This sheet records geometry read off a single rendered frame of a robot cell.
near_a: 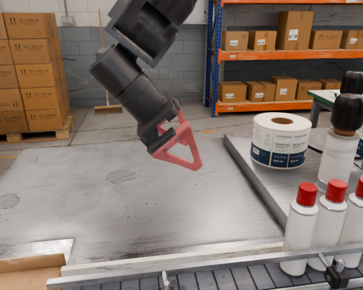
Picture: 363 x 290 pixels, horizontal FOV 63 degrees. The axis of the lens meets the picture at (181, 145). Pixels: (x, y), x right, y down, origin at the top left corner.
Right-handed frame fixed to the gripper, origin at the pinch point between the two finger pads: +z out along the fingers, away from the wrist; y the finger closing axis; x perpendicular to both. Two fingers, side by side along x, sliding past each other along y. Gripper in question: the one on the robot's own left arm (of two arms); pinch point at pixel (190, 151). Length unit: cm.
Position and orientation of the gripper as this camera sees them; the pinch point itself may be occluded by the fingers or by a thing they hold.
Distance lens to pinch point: 48.1
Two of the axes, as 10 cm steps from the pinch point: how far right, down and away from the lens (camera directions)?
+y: -1.4, -3.9, 9.1
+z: 6.3, 6.8, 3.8
